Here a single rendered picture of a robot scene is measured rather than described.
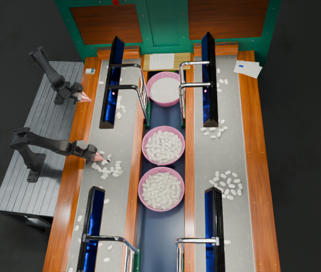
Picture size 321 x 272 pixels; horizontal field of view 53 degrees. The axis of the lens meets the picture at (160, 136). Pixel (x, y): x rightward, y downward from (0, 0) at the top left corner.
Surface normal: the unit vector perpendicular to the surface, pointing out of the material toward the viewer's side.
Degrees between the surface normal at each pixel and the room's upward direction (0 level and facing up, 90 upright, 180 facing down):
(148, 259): 0
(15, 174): 0
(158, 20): 90
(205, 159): 0
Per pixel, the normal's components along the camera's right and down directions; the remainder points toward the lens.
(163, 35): -0.04, 0.88
